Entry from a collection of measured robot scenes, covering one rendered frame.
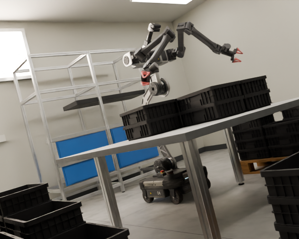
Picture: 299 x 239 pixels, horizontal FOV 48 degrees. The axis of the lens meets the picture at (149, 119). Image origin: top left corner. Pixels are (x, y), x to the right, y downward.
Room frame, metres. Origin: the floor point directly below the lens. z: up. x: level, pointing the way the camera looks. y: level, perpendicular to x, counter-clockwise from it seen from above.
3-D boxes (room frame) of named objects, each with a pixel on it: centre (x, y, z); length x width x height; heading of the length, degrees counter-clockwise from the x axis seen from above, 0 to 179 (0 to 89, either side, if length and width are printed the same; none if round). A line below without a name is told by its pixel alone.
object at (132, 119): (2.64, 0.00, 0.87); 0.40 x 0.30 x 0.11; 33
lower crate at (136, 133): (2.64, 0.00, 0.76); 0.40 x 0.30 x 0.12; 33
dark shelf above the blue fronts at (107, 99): (4.91, 0.54, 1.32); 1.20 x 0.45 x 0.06; 128
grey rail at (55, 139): (4.60, 0.61, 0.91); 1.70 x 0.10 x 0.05; 128
